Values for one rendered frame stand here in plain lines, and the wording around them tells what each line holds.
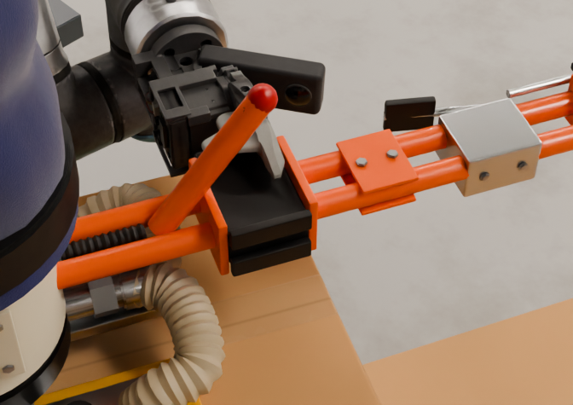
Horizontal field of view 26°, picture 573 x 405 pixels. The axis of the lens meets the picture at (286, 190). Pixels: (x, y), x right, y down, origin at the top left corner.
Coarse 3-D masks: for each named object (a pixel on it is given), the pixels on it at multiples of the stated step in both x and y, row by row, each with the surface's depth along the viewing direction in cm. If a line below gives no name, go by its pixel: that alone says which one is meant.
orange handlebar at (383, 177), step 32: (320, 160) 104; (352, 160) 104; (384, 160) 104; (448, 160) 104; (320, 192) 102; (352, 192) 102; (384, 192) 102; (416, 192) 104; (96, 224) 100; (128, 224) 100; (96, 256) 97; (128, 256) 97; (160, 256) 98
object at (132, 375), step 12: (168, 360) 105; (132, 372) 104; (144, 372) 104; (84, 384) 103; (96, 384) 103; (108, 384) 103; (120, 384) 103; (48, 396) 102; (60, 396) 102; (72, 396) 102; (84, 396) 102; (96, 396) 102; (108, 396) 102
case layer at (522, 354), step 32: (512, 320) 161; (544, 320) 161; (416, 352) 157; (448, 352) 157; (480, 352) 157; (512, 352) 157; (544, 352) 157; (384, 384) 154; (416, 384) 154; (448, 384) 154; (480, 384) 154; (512, 384) 154; (544, 384) 154
